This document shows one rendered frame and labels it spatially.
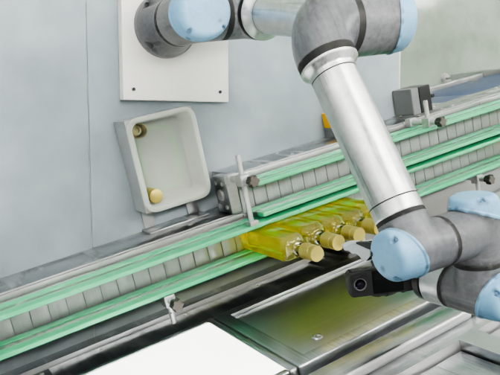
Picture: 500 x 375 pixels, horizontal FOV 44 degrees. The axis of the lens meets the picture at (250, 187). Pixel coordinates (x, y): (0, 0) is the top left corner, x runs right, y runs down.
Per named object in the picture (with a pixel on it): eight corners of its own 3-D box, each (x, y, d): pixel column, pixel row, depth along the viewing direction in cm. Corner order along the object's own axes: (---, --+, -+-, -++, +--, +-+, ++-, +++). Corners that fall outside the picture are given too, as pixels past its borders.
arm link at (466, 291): (527, 263, 92) (530, 317, 93) (467, 251, 101) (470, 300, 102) (492, 277, 88) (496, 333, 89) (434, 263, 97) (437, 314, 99)
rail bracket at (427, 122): (402, 129, 175) (439, 128, 163) (399, 103, 174) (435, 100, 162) (413, 125, 177) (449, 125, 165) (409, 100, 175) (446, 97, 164)
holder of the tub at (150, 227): (140, 231, 151) (152, 236, 145) (113, 121, 146) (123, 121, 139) (202, 210, 159) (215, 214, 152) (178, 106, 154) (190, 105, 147)
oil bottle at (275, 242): (242, 248, 151) (290, 265, 133) (237, 227, 150) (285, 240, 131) (261, 241, 154) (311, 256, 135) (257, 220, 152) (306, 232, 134)
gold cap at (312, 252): (299, 260, 131) (311, 264, 127) (297, 244, 130) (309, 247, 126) (312, 256, 132) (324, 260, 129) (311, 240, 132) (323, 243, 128)
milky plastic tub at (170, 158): (135, 211, 150) (148, 215, 142) (112, 121, 145) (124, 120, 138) (198, 191, 158) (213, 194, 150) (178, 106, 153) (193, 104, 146)
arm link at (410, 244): (283, -28, 93) (423, 272, 79) (340, -30, 98) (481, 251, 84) (254, 21, 103) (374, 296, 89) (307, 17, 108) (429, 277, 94)
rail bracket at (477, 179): (453, 196, 187) (489, 199, 176) (450, 174, 186) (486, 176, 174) (462, 192, 189) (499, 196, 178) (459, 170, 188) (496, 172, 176)
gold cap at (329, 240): (321, 250, 133) (334, 253, 130) (318, 234, 133) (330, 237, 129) (334, 244, 135) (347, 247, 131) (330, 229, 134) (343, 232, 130)
